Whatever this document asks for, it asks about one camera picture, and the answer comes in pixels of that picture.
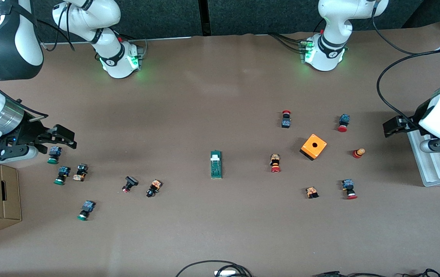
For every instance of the red mushroom button orange block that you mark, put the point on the red mushroom button orange block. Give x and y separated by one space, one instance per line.
275 163

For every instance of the black square button red light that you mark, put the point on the black square button red light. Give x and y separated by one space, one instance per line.
129 184

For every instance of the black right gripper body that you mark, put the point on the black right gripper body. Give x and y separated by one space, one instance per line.
29 132

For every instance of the small red yellow button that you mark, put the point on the small red yellow button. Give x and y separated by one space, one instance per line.
358 153

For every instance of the orange black contact block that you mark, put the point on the orange black contact block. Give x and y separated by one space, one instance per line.
312 192

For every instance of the white plug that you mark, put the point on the white plug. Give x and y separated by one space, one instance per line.
225 273

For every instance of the black push button orange block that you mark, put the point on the black push button orange block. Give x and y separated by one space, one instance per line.
153 188

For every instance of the green push button blue block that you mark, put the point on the green push button blue block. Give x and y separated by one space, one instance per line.
62 175
54 154
86 210

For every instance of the orange button enclosure box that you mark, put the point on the orange button enclosure box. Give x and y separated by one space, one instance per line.
313 147

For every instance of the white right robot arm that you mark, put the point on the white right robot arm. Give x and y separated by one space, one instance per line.
108 38

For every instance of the red mushroom button blue block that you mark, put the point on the red mushroom button blue block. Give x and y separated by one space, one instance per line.
348 189
343 122

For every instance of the red push button black block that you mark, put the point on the red push button black block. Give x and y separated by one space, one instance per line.
286 120

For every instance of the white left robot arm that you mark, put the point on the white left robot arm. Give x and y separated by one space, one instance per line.
335 19

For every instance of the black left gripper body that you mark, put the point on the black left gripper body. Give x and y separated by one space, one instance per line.
411 120

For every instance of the black push button beige block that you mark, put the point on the black push button beige block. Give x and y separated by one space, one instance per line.
81 172

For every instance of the white ribbed plastic tray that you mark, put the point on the white ribbed plastic tray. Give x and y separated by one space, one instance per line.
439 169

